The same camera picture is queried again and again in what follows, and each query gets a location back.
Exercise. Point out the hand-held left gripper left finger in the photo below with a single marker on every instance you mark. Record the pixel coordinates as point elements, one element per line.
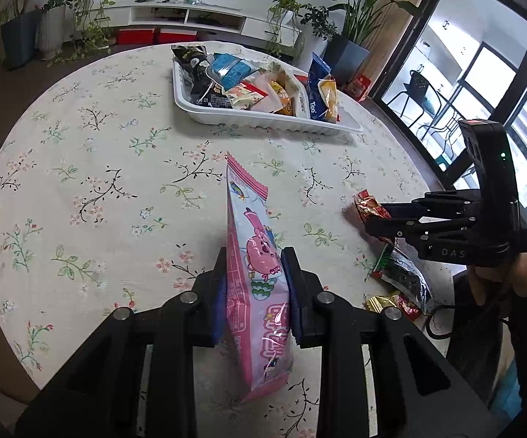
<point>220,310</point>

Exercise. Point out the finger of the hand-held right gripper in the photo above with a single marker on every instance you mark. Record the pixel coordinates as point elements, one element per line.
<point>409,229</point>
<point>427,205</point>

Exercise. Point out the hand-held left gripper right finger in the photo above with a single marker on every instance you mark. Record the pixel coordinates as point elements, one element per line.
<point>293,301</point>

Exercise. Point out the red gold snack packet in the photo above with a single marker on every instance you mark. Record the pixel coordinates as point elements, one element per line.
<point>368,205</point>

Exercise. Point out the pink cartoon snack packet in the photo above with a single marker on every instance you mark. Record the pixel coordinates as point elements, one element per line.
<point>254,260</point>

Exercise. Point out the white plastic tray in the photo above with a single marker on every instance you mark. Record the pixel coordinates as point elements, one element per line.
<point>245,121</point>

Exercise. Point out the person's right hand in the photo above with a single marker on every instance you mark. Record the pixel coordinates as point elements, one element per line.
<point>523,273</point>

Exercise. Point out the small teal stool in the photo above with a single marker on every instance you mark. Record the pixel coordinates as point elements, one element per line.
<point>443,160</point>

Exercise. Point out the dark seaweed snack packet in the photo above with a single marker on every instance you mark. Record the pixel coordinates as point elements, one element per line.
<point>405,278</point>

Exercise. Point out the red candy wrapper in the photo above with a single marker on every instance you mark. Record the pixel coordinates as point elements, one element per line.
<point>408,308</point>

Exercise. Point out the gold candy wrapper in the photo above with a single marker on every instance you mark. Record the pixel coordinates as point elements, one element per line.
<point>380,303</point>

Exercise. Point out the round glass balcony table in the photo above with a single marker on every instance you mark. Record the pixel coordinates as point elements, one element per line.
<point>443,125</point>

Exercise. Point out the black chair with teal cushion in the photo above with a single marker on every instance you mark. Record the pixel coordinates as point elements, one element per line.
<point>416,84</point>

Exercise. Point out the person's dark grey clothing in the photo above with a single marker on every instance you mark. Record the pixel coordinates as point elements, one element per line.
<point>478,342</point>

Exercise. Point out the red gift box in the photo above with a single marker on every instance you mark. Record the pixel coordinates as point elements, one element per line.
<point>360,87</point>

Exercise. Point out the orange clear snack packet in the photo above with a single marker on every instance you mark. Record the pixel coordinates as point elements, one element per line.
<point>329,100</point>

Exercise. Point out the tall blue snack packet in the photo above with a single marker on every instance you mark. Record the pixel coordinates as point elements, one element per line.
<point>317,82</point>

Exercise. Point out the large-leaf plant in grey planter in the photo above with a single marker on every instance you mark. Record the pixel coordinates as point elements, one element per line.
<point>350,57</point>

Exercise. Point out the yellow orange snack packet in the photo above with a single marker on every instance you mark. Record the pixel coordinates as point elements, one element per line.
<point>284,100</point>

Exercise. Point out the floral tablecloth round table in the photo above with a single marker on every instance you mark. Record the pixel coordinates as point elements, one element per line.
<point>108,169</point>

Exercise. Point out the clear yellow snack packet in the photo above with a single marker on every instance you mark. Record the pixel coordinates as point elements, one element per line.
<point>286,73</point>

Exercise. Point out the red white snack packet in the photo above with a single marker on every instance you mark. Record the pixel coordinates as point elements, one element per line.
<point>245,96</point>

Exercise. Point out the bushy plant in white pot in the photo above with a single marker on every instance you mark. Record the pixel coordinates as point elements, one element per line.
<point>318,20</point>

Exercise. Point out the dark snack packet, white print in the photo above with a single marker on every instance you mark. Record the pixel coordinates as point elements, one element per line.
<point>208,91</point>

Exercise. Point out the light blue snack packet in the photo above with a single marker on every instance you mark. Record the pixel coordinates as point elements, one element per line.
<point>231,68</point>

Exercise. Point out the trailing vine in white pot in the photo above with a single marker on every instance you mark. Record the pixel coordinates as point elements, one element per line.
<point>284,9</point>

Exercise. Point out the black white snack packet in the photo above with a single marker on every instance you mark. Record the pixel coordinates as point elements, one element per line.
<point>188,57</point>

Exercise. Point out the red storage box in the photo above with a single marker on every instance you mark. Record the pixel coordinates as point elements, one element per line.
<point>177,36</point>
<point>136,36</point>

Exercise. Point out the white television cabinet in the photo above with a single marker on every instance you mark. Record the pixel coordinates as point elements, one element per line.
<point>154,13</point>

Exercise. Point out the pale teal small item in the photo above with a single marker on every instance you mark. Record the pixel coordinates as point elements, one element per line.
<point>195,0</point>

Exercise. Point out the small plant in white pot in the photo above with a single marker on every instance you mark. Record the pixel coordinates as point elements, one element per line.
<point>52,32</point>

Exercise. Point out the tall thin plant, grey planter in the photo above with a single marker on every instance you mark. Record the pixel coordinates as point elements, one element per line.
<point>19,41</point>

